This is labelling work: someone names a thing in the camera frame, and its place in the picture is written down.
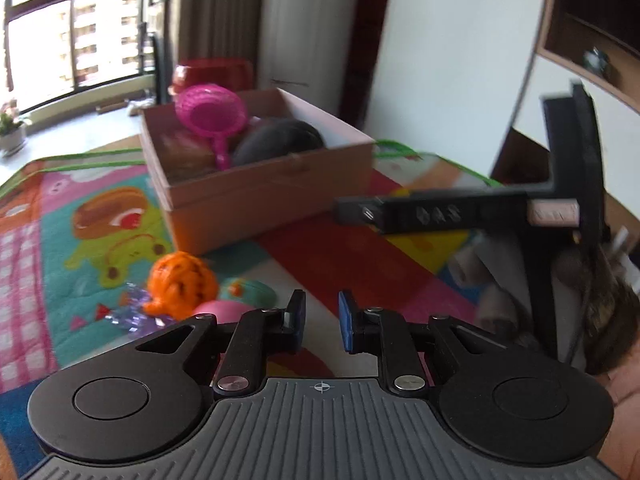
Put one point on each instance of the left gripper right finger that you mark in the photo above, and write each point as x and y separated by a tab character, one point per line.
384	334

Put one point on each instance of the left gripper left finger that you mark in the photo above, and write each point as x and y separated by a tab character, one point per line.
246	346

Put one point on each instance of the brown bread bun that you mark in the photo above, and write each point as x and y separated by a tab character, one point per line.
184	156

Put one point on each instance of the pink toy racket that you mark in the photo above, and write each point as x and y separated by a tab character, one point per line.
215	114

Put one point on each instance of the gloved right hand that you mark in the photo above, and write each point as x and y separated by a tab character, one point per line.
596	303

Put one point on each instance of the pink toy pig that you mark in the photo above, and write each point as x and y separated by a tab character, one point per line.
225	311

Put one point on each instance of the purple crystal toy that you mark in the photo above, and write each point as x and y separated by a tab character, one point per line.
130	316

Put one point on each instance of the pink cardboard box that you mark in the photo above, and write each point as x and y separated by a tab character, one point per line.
221	208

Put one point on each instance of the black plush toy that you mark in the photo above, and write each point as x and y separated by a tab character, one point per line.
275	138

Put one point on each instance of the white air conditioner unit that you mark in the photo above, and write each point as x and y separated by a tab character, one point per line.
303	48

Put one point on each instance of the pink flower pot plant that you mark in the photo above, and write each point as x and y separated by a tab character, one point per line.
13	127

